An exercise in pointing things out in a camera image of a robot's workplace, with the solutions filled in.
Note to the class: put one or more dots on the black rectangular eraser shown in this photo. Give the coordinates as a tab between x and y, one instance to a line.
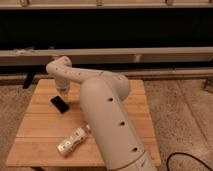
59	103

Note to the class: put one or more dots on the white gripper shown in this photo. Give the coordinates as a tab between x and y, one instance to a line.
63	86

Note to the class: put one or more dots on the white plastic bottle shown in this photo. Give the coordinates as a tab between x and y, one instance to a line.
68	145

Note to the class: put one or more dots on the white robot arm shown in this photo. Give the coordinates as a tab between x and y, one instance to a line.
101	96

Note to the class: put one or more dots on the grey metal rail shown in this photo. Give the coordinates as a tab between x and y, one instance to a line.
21	57

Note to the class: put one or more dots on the black rail support leg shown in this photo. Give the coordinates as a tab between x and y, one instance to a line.
28	80

